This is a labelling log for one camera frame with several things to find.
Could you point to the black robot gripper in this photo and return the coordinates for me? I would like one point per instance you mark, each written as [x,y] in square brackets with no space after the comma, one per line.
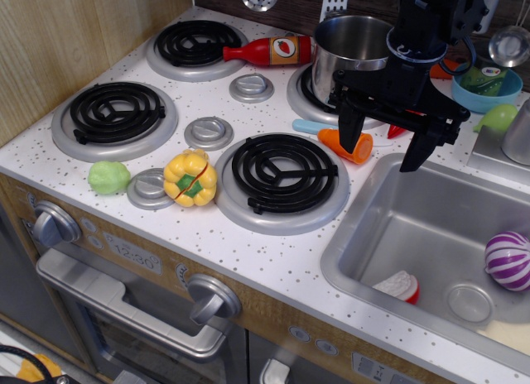
[401,94]

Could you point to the light green toy broccoli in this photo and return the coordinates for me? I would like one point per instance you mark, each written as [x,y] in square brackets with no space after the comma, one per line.
[107,177]

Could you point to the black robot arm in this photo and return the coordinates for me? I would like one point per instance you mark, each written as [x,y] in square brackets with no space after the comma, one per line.
[455,19]

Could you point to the stainless steel pot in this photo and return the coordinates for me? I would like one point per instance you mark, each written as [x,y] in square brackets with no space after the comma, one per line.
[349,42]

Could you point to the red toy chili pepper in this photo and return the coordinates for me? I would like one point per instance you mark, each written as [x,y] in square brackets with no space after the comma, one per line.
[394,131]

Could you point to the orange toy carrot piece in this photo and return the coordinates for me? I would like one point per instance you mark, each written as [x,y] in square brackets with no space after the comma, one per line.
[361,152]

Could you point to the whole orange toy carrot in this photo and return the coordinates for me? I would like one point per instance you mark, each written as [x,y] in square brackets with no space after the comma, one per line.
[437,72]

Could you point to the light blue toy knife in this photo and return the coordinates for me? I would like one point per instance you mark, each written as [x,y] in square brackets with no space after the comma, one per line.
[310,127]

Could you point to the back right black burner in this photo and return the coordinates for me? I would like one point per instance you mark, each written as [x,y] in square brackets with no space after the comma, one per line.
[304,103]

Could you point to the black burner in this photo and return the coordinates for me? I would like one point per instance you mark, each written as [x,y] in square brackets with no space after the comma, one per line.
[117,121]
[304,103]
[281,184]
[192,51]

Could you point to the green toy can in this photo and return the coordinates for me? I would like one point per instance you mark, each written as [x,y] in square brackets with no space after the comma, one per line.
[485,80]

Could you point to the green toy pear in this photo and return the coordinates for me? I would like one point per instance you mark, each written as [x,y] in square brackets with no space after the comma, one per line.
[499,118]

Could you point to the front right black burner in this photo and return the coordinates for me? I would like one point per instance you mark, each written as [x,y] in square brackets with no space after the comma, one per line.
[281,184]

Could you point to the silver sink basin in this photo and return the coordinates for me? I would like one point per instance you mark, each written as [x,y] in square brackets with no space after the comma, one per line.
[433,223]

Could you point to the red toy ketchup bottle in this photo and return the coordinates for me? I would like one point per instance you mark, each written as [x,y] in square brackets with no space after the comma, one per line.
[278,50]

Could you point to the blue plastic bowl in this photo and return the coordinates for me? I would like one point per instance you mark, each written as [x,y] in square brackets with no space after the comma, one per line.
[511,88]

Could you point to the hanging silver slotted spatula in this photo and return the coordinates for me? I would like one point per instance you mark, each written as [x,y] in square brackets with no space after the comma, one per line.
[330,8]

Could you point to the silver stovetop knob top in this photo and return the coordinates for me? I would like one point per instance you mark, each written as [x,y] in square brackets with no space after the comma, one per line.
[251,88]

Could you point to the silver stovetop knob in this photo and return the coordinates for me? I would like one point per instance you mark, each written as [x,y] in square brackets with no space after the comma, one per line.
[209,133]
[145,190]
[251,88]

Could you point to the hanging silver ladle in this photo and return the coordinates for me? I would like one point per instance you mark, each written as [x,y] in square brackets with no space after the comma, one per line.
[509,47]

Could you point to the red white toy food slice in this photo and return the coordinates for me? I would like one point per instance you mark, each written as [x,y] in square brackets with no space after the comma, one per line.
[401,285]

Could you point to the silver faucet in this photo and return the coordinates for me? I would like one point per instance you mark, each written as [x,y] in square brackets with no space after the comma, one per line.
[487,19]

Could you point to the purple striped toy onion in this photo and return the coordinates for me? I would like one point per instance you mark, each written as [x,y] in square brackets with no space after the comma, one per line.
[506,259]

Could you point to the silver stovetop knob middle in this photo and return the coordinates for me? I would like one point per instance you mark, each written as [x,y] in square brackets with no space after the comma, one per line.
[209,133]

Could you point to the yellow toy bell pepper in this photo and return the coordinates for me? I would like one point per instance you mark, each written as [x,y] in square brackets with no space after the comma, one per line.
[190,179]

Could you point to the back left black burner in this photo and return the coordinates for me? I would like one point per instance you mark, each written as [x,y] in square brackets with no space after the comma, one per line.
[192,51]

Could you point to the right silver oven knob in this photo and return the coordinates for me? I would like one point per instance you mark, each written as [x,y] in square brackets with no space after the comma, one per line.
[212,298]

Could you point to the silver oven knob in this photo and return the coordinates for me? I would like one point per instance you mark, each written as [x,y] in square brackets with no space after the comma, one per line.
[212,298]
[54,225]

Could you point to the silver stovetop knob bottom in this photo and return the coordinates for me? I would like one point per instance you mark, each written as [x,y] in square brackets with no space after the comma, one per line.
[145,190]

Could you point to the front left black burner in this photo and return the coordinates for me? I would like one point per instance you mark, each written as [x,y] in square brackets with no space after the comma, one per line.
[117,121]

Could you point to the digital oven clock display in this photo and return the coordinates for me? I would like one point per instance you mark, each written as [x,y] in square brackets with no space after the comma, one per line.
[134,253]

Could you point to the left silver oven knob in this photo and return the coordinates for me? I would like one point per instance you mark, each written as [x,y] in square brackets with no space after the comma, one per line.
[54,225]

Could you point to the yellow object bottom left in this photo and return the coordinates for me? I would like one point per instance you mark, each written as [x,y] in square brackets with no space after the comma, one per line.
[30,373]

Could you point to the silver oven door handle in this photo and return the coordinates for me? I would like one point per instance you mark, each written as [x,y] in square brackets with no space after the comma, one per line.
[104,294]

